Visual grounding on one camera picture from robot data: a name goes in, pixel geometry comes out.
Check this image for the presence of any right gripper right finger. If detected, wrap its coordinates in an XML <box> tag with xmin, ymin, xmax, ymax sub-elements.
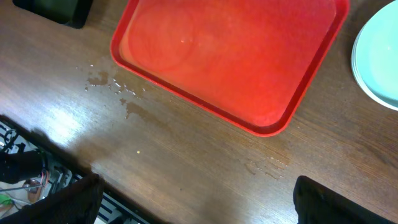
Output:
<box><xmin>293</xmin><ymin>175</ymin><xmax>394</xmax><ymax>224</ymax></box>

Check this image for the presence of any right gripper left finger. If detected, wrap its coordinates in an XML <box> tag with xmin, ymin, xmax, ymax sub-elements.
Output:
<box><xmin>1</xmin><ymin>174</ymin><xmax>103</xmax><ymax>224</ymax></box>

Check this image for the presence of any white plate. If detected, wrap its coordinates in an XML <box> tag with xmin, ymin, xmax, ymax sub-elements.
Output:
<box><xmin>351</xmin><ymin>28</ymin><xmax>397</xmax><ymax>111</ymax></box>

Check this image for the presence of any light blue plate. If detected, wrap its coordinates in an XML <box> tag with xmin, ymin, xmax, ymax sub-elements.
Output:
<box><xmin>356</xmin><ymin>1</ymin><xmax>397</xmax><ymax>100</ymax></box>

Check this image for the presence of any red plastic tray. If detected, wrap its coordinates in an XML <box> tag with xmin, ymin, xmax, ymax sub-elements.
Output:
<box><xmin>110</xmin><ymin>0</ymin><xmax>350</xmax><ymax>137</ymax></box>

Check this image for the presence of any black plastic tray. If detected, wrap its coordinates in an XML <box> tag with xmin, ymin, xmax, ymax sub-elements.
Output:
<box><xmin>12</xmin><ymin>0</ymin><xmax>93</xmax><ymax>29</ymax></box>

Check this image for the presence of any equipment under table edge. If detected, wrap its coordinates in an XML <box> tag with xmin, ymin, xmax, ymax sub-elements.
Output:
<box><xmin>1</xmin><ymin>118</ymin><xmax>152</xmax><ymax>224</ymax></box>

